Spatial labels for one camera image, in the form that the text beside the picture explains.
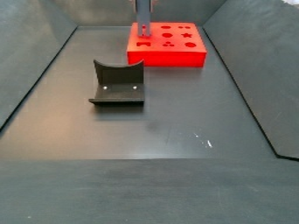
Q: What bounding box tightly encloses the black curved holder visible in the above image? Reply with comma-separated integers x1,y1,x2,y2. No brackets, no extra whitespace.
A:
88,60,145,105

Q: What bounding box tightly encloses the blue-grey gripper finger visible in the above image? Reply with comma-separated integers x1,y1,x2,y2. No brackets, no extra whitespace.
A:
143,0,151,37
135,0,145,37

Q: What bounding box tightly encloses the red shape-sorter block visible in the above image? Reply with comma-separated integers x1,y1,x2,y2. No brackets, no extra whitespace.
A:
125,22,208,67

